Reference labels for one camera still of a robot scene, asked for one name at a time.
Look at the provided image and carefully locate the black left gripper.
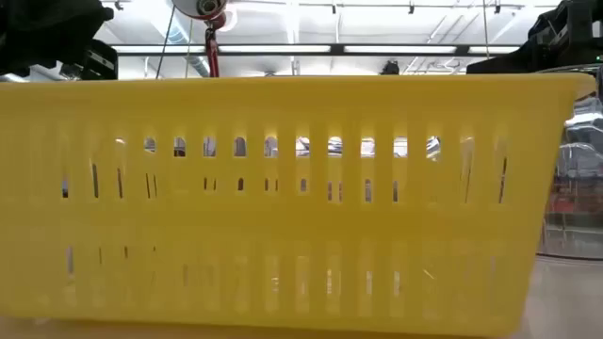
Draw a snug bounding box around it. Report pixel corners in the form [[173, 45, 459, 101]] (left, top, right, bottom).
[[0, 0, 120, 81]]

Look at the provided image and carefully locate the clear plastic bin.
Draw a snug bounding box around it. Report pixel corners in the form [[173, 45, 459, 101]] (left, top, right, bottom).
[[536, 64, 603, 261]]

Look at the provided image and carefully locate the thin black cable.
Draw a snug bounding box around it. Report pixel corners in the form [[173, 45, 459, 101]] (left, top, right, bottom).
[[155, 4, 177, 80]]

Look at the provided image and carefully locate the yellow slotted plastic basket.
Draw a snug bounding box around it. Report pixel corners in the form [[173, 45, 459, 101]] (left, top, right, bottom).
[[0, 73, 597, 339]]

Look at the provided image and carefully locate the red desk lamp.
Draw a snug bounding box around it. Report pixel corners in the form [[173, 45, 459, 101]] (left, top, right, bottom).
[[170, 0, 229, 79]]

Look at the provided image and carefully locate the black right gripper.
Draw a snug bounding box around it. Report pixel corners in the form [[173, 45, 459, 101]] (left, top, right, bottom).
[[465, 0, 603, 75]]

